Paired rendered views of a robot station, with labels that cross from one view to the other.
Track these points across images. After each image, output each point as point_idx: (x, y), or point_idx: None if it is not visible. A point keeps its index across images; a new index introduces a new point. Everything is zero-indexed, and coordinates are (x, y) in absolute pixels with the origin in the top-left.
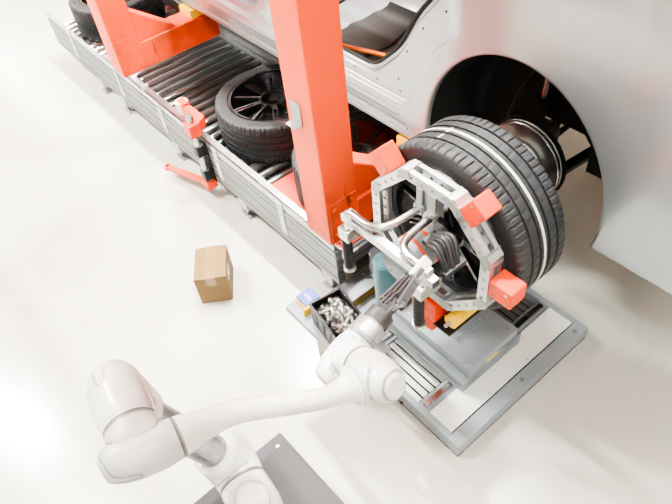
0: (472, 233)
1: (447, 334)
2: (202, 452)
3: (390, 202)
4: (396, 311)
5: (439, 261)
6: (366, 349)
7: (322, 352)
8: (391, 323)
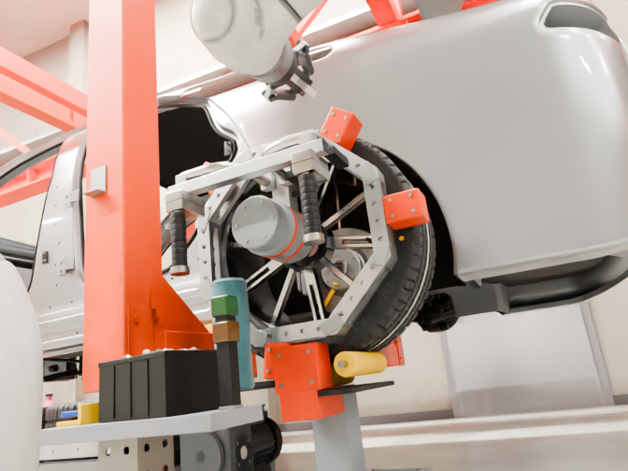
0: (342, 148)
1: (348, 389)
2: None
3: (221, 253)
4: (298, 52)
5: (320, 137)
6: None
7: None
8: (295, 61)
